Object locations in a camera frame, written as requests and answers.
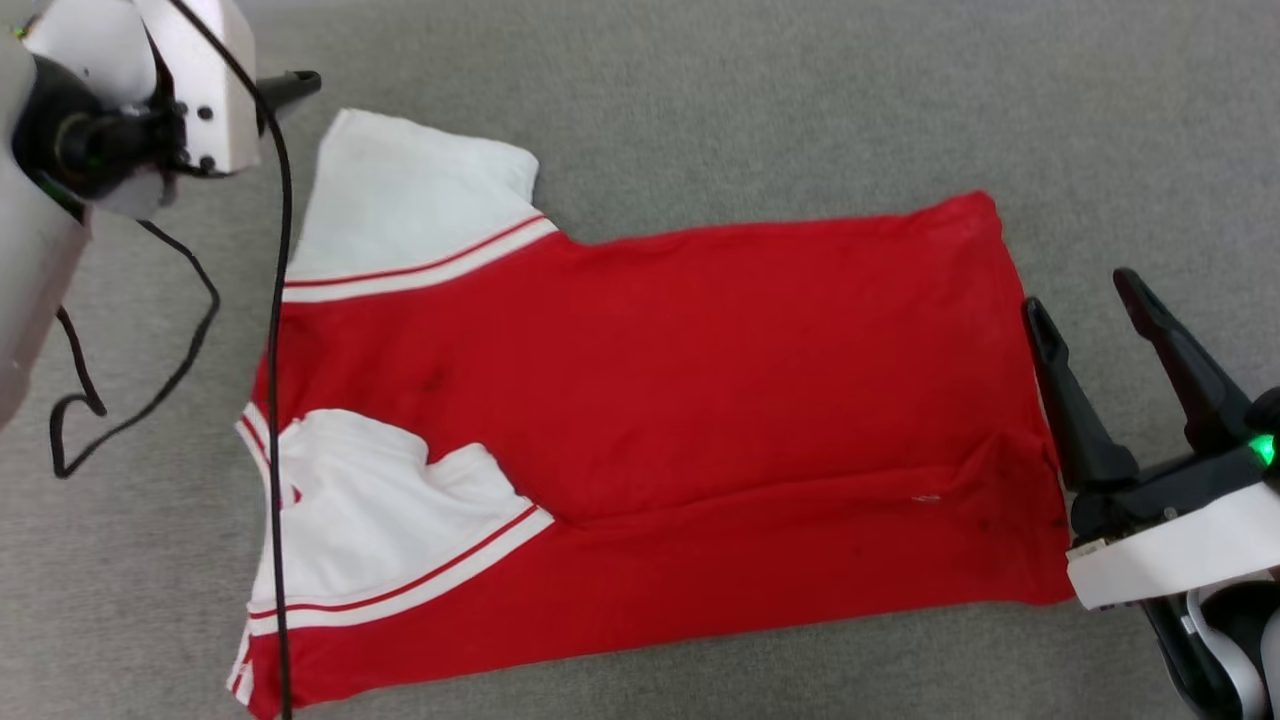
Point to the red and white jersey garment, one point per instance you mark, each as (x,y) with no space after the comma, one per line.
(700,400)

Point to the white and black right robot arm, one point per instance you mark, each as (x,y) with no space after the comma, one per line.
(1250,630)

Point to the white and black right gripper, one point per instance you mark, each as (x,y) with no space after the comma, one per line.
(1180,540)

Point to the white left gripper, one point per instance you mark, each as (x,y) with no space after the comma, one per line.
(205,90)

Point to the grey fabric sofa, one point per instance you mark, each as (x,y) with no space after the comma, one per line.
(700,100)

